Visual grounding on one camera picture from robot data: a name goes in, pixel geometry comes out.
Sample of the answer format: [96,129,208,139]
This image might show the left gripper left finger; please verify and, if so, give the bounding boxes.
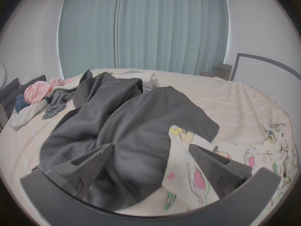
[48,143,114,196]

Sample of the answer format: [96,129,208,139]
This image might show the white printed pyjama top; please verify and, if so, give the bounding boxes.
[162,123,299,212]

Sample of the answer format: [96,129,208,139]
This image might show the dark blue garment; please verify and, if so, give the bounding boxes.
[15,94,31,115]

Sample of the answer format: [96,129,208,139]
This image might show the pink garment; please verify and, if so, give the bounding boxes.
[24,78,74,104]

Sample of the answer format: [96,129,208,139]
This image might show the black polo shirt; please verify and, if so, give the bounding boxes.
[40,70,220,209]

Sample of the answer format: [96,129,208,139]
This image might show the grey bedside table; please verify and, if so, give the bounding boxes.
[200,62,233,81]

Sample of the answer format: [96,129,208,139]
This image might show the grey and white garment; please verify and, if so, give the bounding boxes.
[111,70,161,95]

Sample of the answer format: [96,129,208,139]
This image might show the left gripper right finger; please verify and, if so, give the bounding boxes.
[189,143,253,199]

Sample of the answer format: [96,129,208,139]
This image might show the blue-green curtain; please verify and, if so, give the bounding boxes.
[58,0,230,76]

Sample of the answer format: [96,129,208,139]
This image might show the dark grey garment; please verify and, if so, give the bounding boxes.
[42,88,77,121]

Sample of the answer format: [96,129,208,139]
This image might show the bed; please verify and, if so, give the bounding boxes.
[0,53,301,221]

